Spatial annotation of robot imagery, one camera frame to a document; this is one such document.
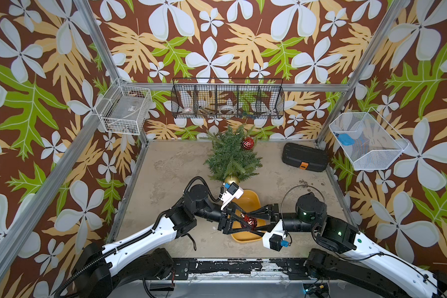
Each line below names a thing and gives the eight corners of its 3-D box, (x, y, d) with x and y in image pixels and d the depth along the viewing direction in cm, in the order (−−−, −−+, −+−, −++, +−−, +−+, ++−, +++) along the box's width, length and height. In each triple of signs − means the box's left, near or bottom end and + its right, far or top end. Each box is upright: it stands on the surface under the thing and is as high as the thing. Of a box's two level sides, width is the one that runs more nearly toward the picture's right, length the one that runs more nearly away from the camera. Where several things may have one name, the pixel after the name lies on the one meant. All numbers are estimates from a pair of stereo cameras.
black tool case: (281, 166, 110) (284, 159, 105) (282, 148, 120) (285, 141, 114) (324, 175, 106) (329, 168, 101) (321, 155, 116) (326, 148, 111)
